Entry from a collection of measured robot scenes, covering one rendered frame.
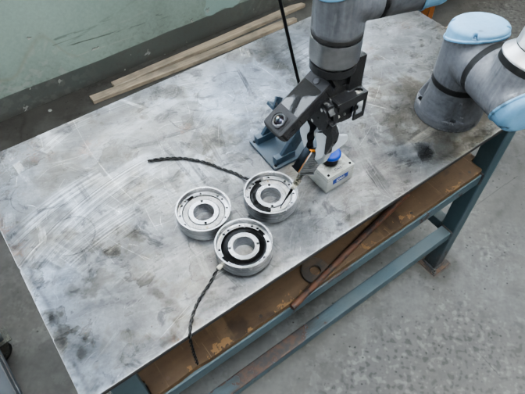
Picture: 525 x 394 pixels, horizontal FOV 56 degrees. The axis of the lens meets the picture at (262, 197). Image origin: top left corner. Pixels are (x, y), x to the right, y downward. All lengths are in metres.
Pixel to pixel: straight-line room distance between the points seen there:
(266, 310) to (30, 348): 0.96
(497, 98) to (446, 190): 0.45
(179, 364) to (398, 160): 0.63
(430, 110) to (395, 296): 0.84
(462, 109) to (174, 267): 0.69
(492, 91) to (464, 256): 1.06
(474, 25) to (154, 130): 0.70
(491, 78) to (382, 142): 0.26
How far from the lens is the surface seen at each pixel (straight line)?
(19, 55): 2.45
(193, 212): 0.94
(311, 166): 0.88
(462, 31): 1.06
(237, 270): 0.86
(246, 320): 1.12
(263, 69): 1.27
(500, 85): 1.00
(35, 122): 2.53
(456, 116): 1.17
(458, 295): 1.89
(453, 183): 1.42
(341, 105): 0.78
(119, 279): 0.92
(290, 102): 0.77
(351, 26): 0.69
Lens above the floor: 1.58
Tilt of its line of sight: 52 degrees down
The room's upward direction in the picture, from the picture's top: 1 degrees counter-clockwise
